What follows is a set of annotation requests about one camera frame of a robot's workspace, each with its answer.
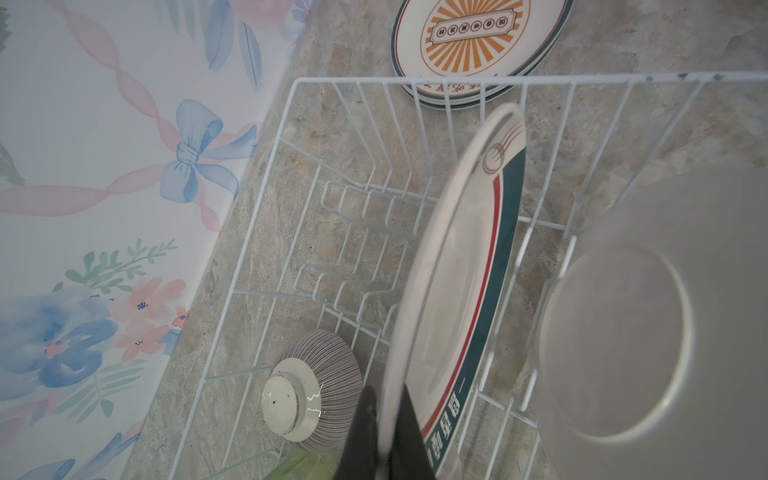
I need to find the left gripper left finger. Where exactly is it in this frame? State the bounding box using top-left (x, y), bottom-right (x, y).
top-left (334, 386), bottom-right (378, 480)

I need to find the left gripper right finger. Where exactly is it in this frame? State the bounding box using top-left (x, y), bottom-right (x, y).
top-left (388, 387), bottom-right (436, 480)

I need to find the orange sunburst plate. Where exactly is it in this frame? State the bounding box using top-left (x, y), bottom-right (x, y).
top-left (391, 0), bottom-right (574, 78)

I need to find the green plastic cup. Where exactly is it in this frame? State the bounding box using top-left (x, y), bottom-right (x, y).
top-left (265, 450), bottom-right (340, 480)

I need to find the green red rimmed plate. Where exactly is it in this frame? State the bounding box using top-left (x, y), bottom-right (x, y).
top-left (401, 34), bottom-right (560, 109)

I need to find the striped ceramic bowl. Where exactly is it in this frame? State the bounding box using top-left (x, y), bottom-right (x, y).
top-left (261, 329), bottom-right (363, 451)

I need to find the green red banded plate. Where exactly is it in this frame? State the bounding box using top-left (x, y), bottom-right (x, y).
top-left (378, 103), bottom-right (526, 477)

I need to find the white wire dish rack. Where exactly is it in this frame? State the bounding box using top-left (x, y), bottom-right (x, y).
top-left (160, 72), bottom-right (767, 479)

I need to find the plain white plate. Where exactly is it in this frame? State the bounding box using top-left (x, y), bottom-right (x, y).
top-left (532, 167), bottom-right (767, 479)

